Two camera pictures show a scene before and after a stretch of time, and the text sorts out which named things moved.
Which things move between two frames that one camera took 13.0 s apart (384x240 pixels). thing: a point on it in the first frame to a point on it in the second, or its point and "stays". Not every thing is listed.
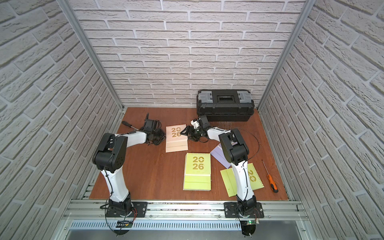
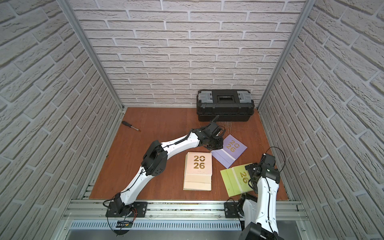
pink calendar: [174, 141] to [198, 171]
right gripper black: [191, 133] to [252, 168]
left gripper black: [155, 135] to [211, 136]
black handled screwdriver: [129, 125] stays
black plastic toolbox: [225, 105] stays
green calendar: [229, 179] stays
